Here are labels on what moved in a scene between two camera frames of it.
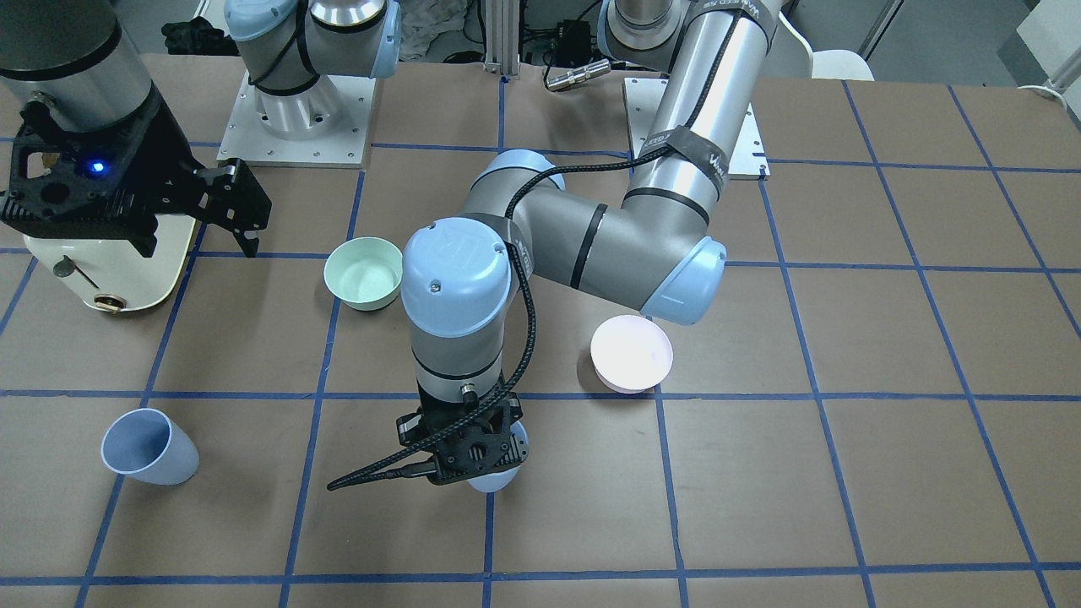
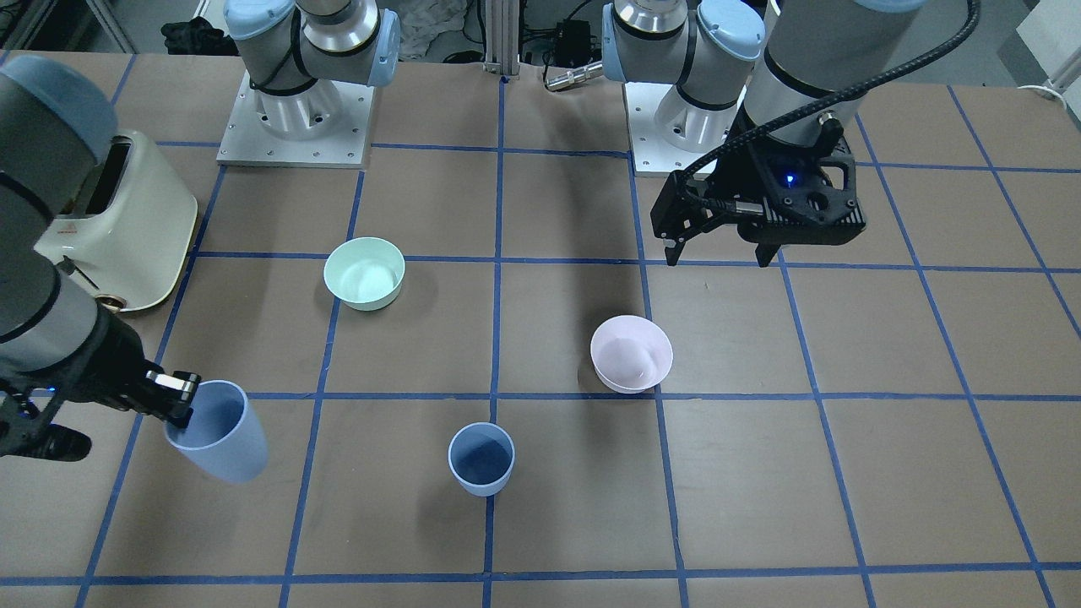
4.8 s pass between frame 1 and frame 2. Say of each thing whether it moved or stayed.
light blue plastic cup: moved
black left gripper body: moved
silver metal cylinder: stayed
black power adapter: stayed
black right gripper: moved
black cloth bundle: stayed
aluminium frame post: stayed
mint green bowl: stayed
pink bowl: stayed
